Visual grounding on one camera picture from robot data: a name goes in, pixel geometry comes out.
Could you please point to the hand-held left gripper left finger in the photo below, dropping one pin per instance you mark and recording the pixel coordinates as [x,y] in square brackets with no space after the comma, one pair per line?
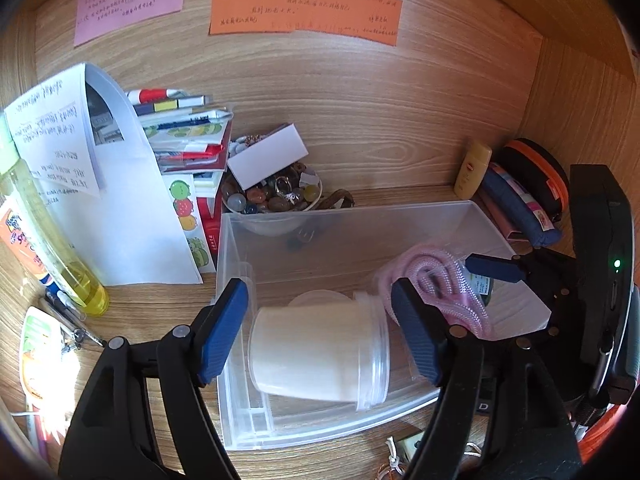
[225,330]

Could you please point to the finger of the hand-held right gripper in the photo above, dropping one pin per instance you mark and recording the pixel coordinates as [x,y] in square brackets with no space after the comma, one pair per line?
[557,322]
[495,267]

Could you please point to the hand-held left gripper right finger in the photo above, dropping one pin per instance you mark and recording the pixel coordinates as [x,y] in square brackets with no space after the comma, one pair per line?
[415,335]

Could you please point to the white plastic jar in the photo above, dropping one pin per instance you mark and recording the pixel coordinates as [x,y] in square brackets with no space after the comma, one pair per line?
[310,350]

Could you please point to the clear plastic storage box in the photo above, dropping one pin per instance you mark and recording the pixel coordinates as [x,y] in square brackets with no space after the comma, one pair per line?
[350,240]

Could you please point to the wooden desktop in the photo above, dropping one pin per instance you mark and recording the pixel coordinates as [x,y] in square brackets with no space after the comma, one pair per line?
[150,305]

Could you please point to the small dark bottle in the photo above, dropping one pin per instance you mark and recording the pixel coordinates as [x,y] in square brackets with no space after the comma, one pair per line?
[482,290]

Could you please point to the pink flat case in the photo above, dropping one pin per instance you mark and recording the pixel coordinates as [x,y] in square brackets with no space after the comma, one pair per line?
[502,220]

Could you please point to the blue patchwork pencil pouch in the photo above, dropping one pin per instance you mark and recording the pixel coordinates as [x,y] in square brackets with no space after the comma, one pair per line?
[520,210]

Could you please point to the black orange zip case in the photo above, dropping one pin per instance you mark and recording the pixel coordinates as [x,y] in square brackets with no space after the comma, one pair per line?
[540,170]

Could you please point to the yellow sunscreen bottle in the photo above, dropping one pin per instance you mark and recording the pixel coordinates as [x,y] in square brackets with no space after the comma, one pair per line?
[472,170]

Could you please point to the white ceramic bowl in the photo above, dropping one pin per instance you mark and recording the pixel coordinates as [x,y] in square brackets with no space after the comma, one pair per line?
[260,223]

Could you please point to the pile of polished stone beads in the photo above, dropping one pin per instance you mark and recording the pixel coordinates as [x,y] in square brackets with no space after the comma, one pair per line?
[280,202]

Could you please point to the white paper folder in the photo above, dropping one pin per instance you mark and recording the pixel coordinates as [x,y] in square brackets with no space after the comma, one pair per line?
[135,220]

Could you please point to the black pen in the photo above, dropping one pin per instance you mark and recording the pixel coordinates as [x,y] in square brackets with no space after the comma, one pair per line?
[65,310]
[80,332]

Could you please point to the yellow liquid bottle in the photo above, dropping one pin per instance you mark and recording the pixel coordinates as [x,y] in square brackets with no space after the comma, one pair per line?
[75,280]

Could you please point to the white card box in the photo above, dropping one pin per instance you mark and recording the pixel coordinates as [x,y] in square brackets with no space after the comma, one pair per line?
[267,155]

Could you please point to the green white packet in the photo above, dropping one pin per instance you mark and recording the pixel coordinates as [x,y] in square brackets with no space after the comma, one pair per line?
[40,340]

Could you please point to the stack of booklets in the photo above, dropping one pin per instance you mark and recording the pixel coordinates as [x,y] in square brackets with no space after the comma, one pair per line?
[195,130]

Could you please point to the pink pen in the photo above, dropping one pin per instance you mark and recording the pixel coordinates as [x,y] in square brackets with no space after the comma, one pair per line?
[37,430]

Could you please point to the red white marker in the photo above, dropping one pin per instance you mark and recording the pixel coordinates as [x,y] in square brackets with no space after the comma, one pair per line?
[150,96]

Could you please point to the handwritten white paper sheet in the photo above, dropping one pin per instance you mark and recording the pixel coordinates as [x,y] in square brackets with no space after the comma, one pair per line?
[55,130]

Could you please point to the orange paper note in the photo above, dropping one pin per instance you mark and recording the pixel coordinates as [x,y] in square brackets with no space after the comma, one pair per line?
[305,12]

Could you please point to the pink paper note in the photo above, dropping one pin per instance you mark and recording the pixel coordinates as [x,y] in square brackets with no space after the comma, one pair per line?
[130,5]

